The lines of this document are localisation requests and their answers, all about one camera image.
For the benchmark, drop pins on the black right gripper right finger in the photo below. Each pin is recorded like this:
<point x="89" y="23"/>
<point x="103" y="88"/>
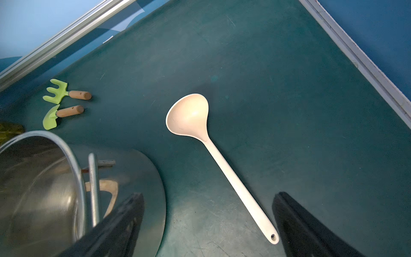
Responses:
<point x="303" y="235"/>

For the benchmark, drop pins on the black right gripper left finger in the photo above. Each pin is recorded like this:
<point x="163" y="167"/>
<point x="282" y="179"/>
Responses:
<point x="116" y="235"/>

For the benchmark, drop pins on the stainless steel pot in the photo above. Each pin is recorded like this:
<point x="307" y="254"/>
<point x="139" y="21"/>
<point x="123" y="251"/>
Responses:
<point x="50" y="190"/>

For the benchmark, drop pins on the beige plastic ladle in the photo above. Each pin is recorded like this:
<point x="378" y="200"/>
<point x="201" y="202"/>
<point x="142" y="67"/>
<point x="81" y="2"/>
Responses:
<point x="188" y="117"/>

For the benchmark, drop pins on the green toy trowel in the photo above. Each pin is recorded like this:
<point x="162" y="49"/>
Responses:
<point x="49" y="121"/>

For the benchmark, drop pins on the artificial green potted plant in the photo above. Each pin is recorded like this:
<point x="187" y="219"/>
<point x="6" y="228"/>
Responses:
<point x="9" y="131"/>

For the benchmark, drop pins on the green toy rake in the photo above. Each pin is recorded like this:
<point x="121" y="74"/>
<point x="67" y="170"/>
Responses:
<point x="61" y="91"/>

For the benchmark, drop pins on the aluminium right frame rail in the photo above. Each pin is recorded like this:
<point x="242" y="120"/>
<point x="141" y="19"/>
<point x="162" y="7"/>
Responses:
<point x="381" y="83"/>

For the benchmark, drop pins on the aluminium frame rail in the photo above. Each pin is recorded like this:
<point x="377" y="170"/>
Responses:
<point x="381" y="83"/>
<point x="76" y="30"/>

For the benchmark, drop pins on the aluminium back frame rail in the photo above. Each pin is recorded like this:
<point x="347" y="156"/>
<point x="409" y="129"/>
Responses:
<point x="76" y="30"/>

